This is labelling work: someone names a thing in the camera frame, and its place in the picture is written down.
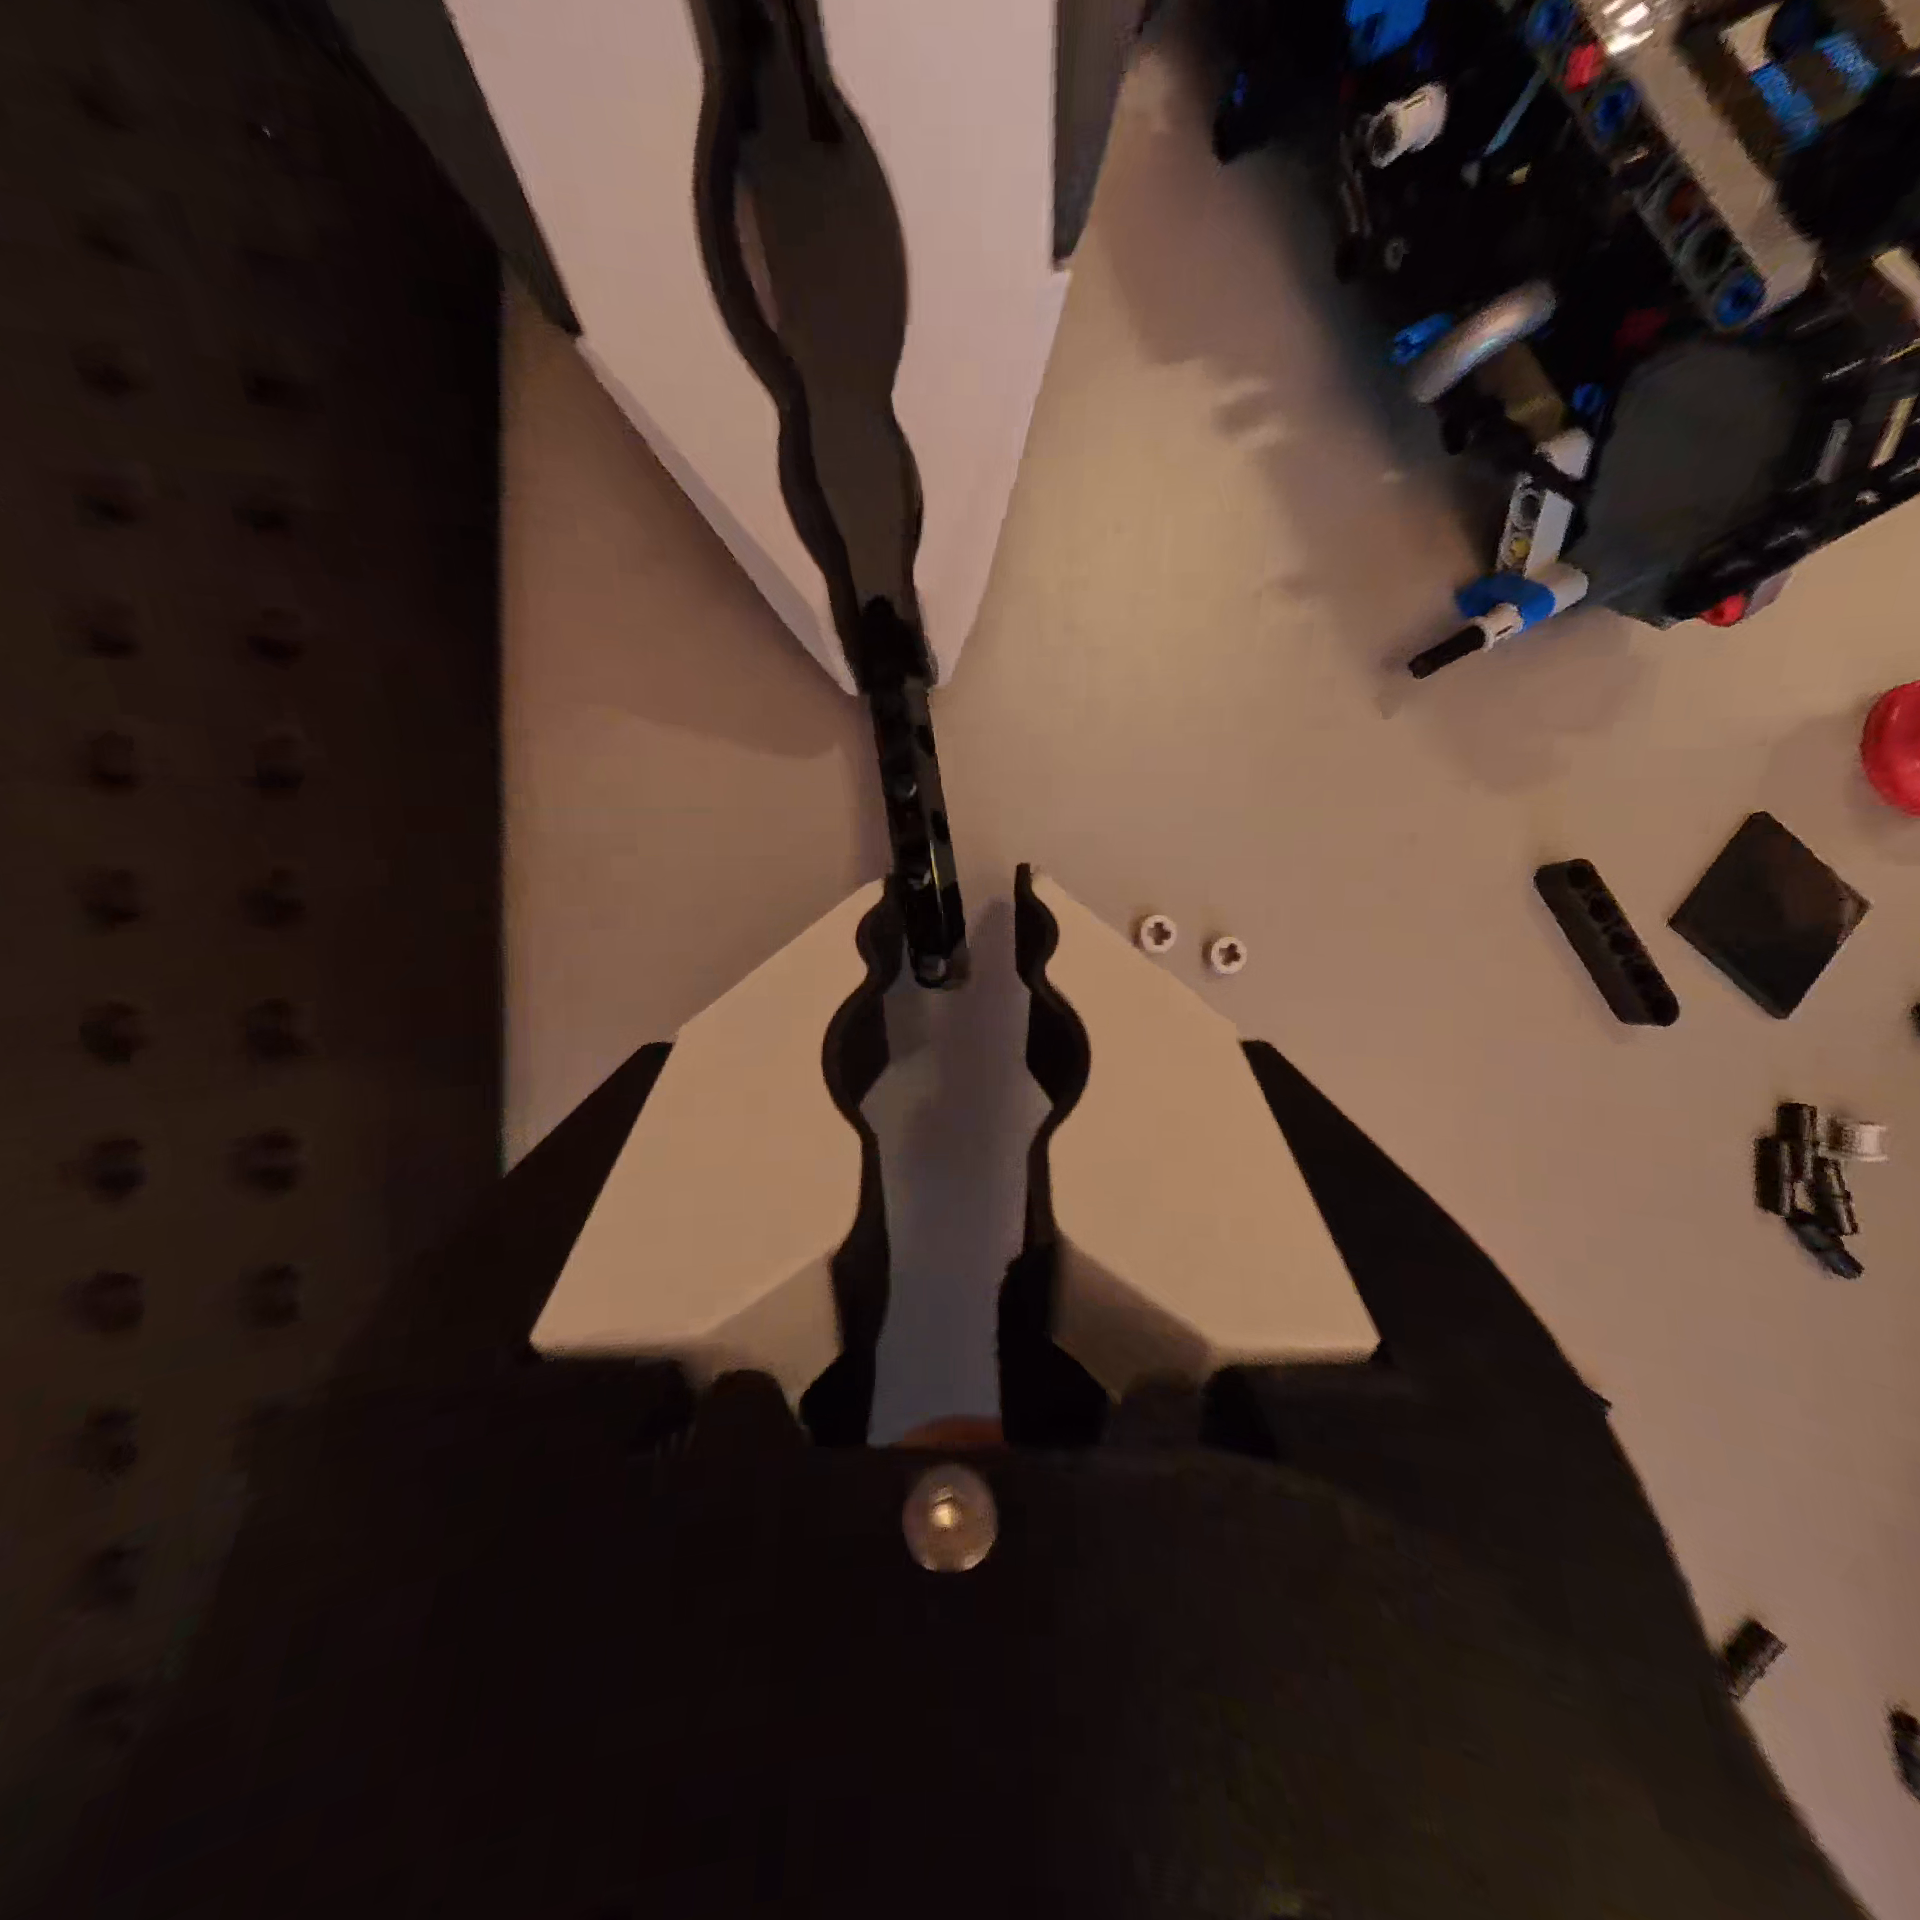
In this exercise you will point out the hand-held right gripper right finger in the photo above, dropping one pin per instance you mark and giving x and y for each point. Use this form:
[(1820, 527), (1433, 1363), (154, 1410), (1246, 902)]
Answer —
[(1200, 1216)]

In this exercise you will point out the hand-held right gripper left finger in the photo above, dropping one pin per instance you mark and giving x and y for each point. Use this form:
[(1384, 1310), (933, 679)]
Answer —
[(720, 1200)]

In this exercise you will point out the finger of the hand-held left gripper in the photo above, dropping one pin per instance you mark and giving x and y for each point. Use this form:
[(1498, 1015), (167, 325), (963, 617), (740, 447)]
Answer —
[(974, 223), (600, 182)]

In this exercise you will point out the long black brick beam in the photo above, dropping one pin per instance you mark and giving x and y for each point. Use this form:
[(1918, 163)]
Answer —
[(914, 810)]

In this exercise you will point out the toy brick truck model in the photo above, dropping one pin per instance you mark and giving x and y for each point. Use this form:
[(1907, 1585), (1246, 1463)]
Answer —
[(1681, 422)]

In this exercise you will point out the grey desk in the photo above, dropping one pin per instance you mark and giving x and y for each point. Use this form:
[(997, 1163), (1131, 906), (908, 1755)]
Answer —
[(1276, 750)]

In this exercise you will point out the short black brick beam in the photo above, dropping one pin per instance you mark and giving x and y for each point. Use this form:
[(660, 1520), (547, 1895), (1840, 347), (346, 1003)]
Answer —
[(1603, 942)]

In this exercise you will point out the bunch of small black pins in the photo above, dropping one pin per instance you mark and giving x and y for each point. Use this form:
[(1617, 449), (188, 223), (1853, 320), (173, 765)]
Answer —
[(1801, 1185)]

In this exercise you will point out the black smooth square tile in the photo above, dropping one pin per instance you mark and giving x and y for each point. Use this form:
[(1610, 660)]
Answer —
[(1768, 915)]

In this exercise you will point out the black perforated panel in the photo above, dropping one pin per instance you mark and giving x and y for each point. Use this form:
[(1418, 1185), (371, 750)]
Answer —
[(223, 750)]

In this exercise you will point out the red toy wheel hub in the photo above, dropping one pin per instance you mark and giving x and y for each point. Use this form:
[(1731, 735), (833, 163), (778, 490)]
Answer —
[(1897, 750)]

